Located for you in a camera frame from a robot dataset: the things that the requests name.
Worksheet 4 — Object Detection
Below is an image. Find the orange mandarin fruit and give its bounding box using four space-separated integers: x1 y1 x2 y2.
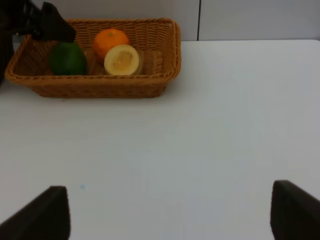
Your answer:
93 28 130 65

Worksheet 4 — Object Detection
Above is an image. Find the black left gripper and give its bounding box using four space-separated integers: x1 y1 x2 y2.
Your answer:
0 0 77 43

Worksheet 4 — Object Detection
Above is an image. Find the green pepper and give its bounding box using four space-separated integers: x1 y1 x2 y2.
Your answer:
48 42 87 76

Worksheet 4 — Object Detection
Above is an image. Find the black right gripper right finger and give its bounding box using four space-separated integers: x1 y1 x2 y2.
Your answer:
270 180 320 240

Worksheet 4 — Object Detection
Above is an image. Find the light orange wicker basket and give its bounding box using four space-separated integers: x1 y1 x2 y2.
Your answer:
4 18 181 98

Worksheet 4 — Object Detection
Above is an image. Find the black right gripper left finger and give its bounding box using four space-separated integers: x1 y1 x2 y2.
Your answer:
0 186 71 240

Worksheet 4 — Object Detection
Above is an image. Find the peach coloured fruit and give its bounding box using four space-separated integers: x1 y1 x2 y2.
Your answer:
104 44 144 76

